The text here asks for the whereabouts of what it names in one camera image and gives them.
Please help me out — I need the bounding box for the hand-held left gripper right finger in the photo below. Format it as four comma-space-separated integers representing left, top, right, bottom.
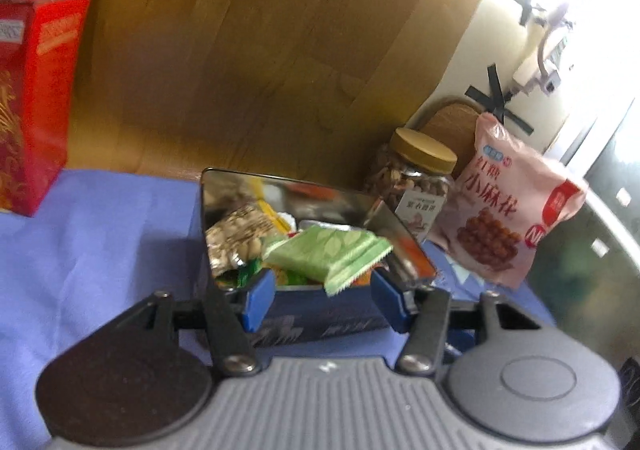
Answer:
370, 270, 543, 378

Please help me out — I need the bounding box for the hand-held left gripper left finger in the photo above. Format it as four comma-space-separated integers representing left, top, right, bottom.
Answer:
107, 272, 276, 378

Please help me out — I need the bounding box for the black tin box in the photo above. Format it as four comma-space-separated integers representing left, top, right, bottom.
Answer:
187, 168, 438, 348

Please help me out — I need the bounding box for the clear pistachio packet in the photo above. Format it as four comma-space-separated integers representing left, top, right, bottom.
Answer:
205, 207, 281, 278

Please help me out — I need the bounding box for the light green wafer packet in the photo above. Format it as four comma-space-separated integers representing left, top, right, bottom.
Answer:
262, 225, 393, 295

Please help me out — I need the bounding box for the nut jar with tan lid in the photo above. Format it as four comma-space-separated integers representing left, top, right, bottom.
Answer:
364, 127, 458, 243

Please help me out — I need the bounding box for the pink snack bag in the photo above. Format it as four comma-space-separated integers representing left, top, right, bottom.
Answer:
430, 112, 590, 291

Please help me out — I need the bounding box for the blue printed cloth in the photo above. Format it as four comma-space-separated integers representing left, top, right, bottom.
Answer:
0, 167, 556, 450

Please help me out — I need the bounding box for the round wooden cutting board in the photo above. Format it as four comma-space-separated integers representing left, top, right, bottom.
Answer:
417, 97, 486, 151

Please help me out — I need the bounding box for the dark glossy furniture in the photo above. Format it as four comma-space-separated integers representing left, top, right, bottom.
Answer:
525, 100, 640, 371

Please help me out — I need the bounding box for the black tape cross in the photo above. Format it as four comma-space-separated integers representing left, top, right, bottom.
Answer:
466, 64, 536, 137

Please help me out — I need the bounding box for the wooden headboard panel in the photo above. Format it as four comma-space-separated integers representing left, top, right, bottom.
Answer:
65, 0, 491, 191

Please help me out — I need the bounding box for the red gift box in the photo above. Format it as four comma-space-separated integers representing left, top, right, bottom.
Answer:
0, 0, 93, 218

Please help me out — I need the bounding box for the white wall device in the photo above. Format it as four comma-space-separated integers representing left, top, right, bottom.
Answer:
512, 2, 573, 95

